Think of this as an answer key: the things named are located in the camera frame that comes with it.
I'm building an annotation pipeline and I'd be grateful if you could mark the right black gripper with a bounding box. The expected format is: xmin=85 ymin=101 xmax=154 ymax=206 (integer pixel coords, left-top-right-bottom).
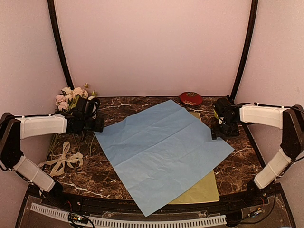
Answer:
xmin=211 ymin=118 xmax=239 ymax=140

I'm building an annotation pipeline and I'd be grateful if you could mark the cream ribbon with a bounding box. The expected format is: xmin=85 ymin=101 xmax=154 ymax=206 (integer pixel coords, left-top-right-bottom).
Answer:
xmin=38 ymin=142 xmax=84 ymax=177

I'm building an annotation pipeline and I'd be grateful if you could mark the light blue wrapping paper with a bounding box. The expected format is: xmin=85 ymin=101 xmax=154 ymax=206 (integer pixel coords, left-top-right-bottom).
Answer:
xmin=95 ymin=100 xmax=233 ymax=217

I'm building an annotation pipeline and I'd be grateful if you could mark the pink rose stem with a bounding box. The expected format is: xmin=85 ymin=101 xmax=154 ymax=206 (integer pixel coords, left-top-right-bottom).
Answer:
xmin=56 ymin=94 xmax=72 ymax=111

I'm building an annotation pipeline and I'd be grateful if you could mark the cream rose stem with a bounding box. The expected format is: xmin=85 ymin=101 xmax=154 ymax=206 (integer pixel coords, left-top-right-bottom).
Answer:
xmin=61 ymin=83 xmax=97 ymax=101

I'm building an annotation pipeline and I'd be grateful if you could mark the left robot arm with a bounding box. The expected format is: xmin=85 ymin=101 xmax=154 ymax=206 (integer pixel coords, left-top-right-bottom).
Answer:
xmin=0 ymin=112 xmax=104 ymax=207

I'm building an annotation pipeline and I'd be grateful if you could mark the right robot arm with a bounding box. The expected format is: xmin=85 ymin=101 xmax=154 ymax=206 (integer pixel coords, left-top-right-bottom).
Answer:
xmin=211 ymin=97 xmax=304 ymax=206

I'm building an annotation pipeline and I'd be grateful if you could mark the red decorated round plate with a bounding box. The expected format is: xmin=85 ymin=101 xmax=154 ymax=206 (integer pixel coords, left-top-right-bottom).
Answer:
xmin=179 ymin=92 xmax=203 ymax=106

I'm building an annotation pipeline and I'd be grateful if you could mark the yellow-green wrapping paper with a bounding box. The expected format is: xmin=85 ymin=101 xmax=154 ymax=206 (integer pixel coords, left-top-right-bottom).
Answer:
xmin=169 ymin=111 xmax=220 ymax=205

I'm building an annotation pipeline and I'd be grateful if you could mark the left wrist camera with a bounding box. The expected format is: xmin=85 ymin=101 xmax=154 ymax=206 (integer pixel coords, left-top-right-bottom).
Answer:
xmin=72 ymin=97 xmax=100 ymax=120

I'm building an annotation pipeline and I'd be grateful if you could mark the white slotted cable duct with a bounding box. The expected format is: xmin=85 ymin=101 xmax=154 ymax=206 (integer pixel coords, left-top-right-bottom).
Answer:
xmin=30 ymin=202 xmax=227 ymax=228

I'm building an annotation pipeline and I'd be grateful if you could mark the right black frame post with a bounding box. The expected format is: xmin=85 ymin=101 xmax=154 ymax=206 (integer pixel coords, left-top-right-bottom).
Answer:
xmin=230 ymin=0 xmax=258 ymax=101

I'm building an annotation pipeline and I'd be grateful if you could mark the black frame post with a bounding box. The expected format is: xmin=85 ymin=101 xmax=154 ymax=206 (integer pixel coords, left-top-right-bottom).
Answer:
xmin=47 ymin=0 xmax=74 ymax=89
xmin=230 ymin=0 xmax=258 ymax=101

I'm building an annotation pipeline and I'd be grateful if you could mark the left black frame post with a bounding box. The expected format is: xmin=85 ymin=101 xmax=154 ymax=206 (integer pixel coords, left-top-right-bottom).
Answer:
xmin=47 ymin=0 xmax=74 ymax=89

